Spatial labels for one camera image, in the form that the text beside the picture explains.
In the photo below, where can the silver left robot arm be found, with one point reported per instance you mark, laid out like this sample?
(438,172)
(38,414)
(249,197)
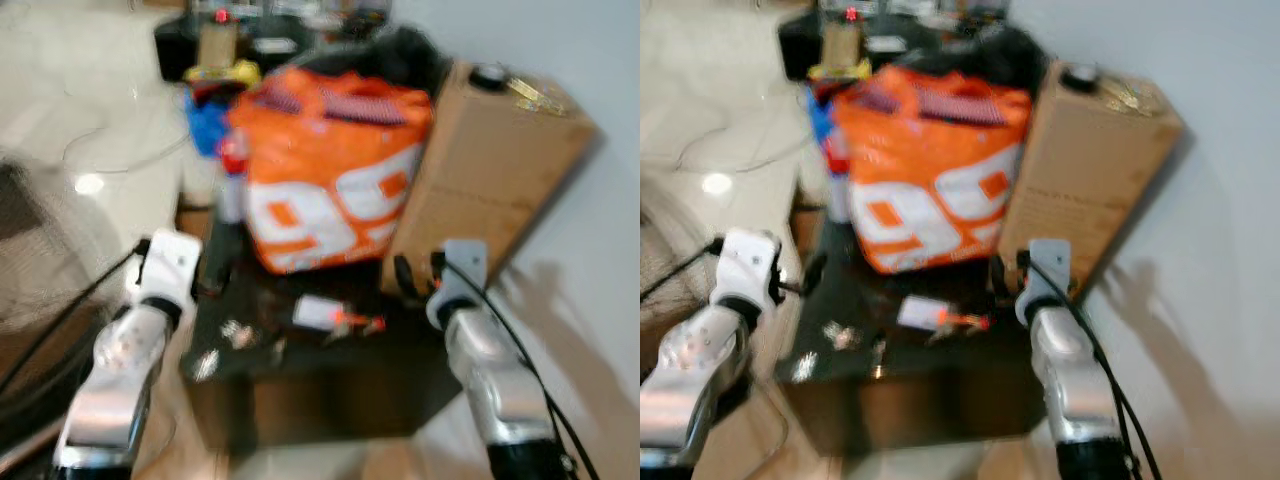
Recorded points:
(112,375)
(690,375)

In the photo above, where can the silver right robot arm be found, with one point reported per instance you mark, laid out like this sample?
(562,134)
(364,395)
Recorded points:
(500,385)
(1085,385)

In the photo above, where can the silver key bunch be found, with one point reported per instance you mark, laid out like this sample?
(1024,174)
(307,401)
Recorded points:
(841,335)
(240,335)

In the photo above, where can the small silver key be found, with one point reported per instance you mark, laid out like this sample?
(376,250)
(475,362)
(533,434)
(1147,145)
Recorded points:
(805,367)
(205,365)

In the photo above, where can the white bottle with red cap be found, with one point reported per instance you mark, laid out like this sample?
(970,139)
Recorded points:
(838,180)
(232,180)

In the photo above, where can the orange and white bag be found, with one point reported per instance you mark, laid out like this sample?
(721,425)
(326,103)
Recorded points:
(330,180)
(930,180)

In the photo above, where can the brown woven rug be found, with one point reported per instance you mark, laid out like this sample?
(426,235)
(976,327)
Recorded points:
(670,240)
(45,250)

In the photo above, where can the brown cardboard box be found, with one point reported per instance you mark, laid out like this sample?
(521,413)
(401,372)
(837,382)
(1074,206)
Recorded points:
(490,170)
(1095,170)

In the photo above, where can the black low table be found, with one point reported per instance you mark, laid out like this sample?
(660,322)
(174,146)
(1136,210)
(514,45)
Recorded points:
(320,385)
(920,385)

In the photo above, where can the blue plastic bag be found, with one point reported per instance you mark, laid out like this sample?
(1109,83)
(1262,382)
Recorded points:
(820,118)
(205,125)

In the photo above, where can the yellow packet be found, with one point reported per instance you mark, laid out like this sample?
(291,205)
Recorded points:
(222,73)
(840,70)

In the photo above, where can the round black object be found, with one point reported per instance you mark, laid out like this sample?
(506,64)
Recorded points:
(1082,76)
(490,75)

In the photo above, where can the gold key bunch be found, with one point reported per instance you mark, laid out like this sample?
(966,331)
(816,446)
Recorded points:
(1130,97)
(538,97)

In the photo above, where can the black cloth bag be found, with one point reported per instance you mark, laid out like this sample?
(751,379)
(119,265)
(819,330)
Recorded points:
(990,55)
(400,55)

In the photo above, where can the black case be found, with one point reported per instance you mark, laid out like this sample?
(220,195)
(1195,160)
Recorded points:
(275,45)
(800,45)

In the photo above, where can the brown bottle with red top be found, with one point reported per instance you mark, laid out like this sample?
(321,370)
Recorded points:
(846,40)
(218,42)

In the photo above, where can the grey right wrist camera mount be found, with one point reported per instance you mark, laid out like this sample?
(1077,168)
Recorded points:
(1048,270)
(462,270)

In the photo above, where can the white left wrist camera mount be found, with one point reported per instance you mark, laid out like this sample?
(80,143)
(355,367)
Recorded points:
(748,262)
(168,262)

